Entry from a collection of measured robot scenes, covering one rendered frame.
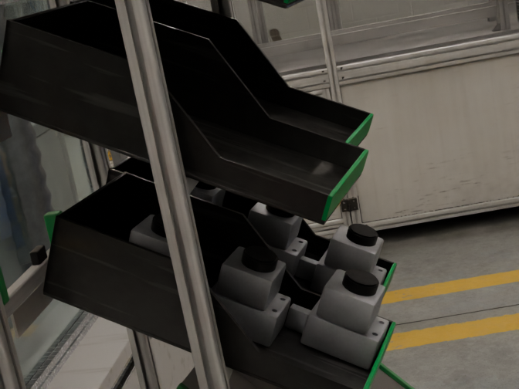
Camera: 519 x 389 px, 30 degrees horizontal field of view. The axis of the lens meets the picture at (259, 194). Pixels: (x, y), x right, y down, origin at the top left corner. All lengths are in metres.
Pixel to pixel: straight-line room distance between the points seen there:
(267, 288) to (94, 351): 1.12
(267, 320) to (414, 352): 2.83
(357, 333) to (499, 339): 2.85
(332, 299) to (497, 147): 3.98
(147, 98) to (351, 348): 0.28
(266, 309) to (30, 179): 1.05
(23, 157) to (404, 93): 3.05
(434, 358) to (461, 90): 1.57
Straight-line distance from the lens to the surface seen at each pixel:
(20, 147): 1.80
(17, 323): 0.87
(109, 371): 1.79
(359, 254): 0.93
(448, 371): 3.46
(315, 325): 0.83
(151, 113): 0.71
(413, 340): 3.72
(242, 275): 0.80
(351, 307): 0.81
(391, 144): 4.67
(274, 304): 0.82
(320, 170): 0.81
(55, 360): 1.84
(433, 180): 4.75
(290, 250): 0.95
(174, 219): 0.73
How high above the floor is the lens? 1.56
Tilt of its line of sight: 15 degrees down
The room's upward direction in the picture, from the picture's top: 11 degrees counter-clockwise
